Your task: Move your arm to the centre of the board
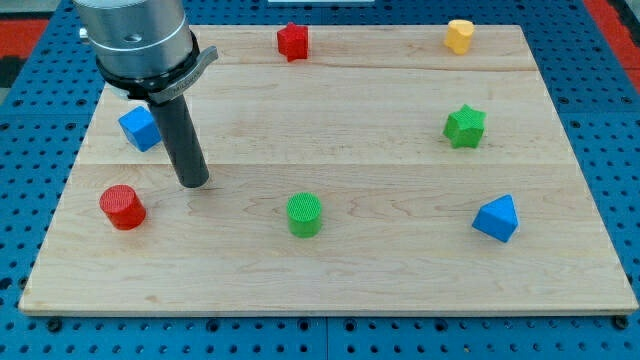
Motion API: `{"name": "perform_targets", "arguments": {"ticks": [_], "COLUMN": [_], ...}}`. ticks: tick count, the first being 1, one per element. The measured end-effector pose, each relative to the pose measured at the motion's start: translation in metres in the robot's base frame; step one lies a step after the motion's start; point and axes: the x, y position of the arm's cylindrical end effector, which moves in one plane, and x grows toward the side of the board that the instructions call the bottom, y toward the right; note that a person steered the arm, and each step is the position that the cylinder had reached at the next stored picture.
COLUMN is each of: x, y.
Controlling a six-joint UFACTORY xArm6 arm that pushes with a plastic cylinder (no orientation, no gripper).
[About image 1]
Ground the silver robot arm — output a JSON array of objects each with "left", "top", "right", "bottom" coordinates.
[{"left": 74, "top": 0, "right": 218, "bottom": 104}]

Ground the wooden board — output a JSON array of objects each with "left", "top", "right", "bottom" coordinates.
[{"left": 19, "top": 25, "right": 638, "bottom": 317}]

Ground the green cylinder block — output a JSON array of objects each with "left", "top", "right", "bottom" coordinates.
[{"left": 286, "top": 192, "right": 322, "bottom": 238}]

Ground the red star block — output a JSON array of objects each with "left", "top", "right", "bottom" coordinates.
[{"left": 276, "top": 22, "right": 309, "bottom": 62}]

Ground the green star block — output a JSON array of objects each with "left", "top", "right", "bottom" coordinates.
[{"left": 443, "top": 104, "right": 487, "bottom": 149}]

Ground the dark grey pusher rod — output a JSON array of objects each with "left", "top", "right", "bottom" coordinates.
[{"left": 149, "top": 95, "right": 210, "bottom": 188}]

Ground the blue triangular prism block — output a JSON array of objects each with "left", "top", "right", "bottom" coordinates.
[{"left": 472, "top": 194, "right": 519, "bottom": 243}]

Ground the blue cube block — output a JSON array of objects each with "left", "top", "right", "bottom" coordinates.
[{"left": 118, "top": 106, "right": 161, "bottom": 152}]

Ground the red cylinder block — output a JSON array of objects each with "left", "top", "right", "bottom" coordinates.
[{"left": 99, "top": 184, "right": 146, "bottom": 230}]

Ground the yellow heart block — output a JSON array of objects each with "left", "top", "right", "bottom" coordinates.
[{"left": 444, "top": 19, "right": 475, "bottom": 55}]

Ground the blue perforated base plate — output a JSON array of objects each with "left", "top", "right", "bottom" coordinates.
[{"left": 1, "top": 0, "right": 639, "bottom": 359}]

